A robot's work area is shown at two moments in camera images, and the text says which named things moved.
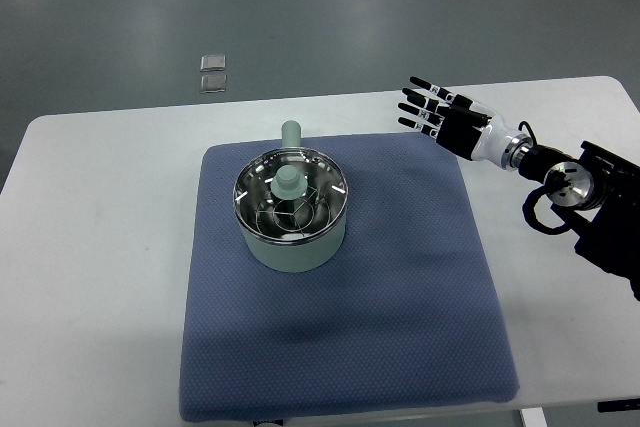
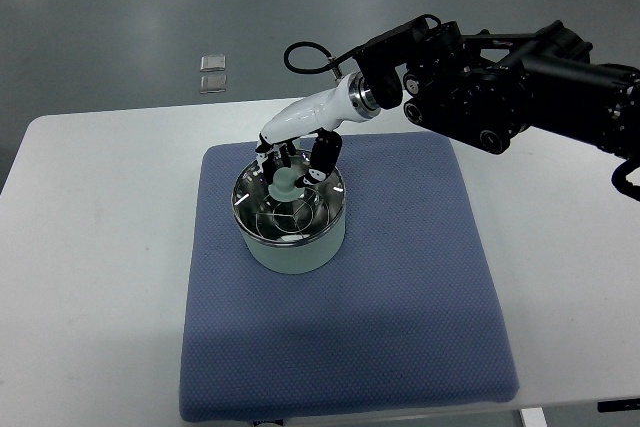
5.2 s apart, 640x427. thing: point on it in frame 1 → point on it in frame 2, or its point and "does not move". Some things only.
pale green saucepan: (290, 204) does not move
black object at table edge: (619, 405) does not move
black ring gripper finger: (435, 118) → (261, 151)
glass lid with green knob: (290, 195) does not move
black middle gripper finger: (446, 107) → (269, 164)
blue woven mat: (408, 315) does not move
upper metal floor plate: (213, 62) does not move
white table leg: (533, 417) does not move
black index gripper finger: (436, 90) → (286, 150)
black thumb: (461, 107) → (324, 153)
